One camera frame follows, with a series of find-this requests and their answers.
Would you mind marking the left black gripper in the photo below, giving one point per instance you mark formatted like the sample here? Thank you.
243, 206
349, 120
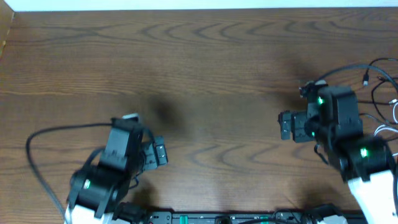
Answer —
158, 154

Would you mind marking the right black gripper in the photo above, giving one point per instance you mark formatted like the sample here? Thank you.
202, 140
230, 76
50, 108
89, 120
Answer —
298, 118

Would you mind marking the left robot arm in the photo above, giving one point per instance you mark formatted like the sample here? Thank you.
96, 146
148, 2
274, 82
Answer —
97, 189

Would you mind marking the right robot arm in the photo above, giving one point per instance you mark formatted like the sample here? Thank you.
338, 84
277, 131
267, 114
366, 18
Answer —
365, 162

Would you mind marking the cardboard panel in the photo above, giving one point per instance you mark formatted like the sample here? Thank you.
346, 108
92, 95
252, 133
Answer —
6, 19

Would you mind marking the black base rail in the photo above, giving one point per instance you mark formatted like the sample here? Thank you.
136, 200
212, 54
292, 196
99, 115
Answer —
213, 218

